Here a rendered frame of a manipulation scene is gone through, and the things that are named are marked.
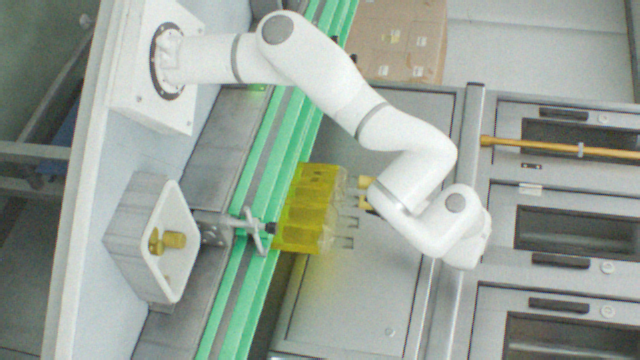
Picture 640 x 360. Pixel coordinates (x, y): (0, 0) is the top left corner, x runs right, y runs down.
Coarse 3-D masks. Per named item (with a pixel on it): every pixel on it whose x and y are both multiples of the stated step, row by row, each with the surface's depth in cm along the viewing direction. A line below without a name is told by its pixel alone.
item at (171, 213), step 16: (176, 192) 137; (160, 208) 130; (176, 208) 142; (160, 224) 146; (176, 224) 146; (192, 224) 146; (144, 240) 126; (192, 240) 150; (144, 256) 127; (176, 256) 148; (192, 256) 148; (160, 272) 145; (176, 272) 145; (176, 288) 143
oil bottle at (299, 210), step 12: (288, 204) 166; (300, 204) 165; (312, 204) 165; (324, 204) 164; (288, 216) 164; (300, 216) 163; (312, 216) 163; (324, 216) 162; (336, 216) 163; (336, 228) 164
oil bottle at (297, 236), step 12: (288, 228) 161; (300, 228) 161; (312, 228) 160; (324, 228) 160; (276, 240) 161; (288, 240) 160; (300, 240) 159; (312, 240) 158; (324, 240) 158; (312, 252) 162; (324, 252) 161
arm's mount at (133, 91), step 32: (128, 0) 125; (160, 0) 129; (128, 32) 124; (160, 32) 129; (192, 32) 143; (128, 64) 123; (128, 96) 122; (160, 96) 131; (192, 96) 144; (160, 128) 140; (192, 128) 145
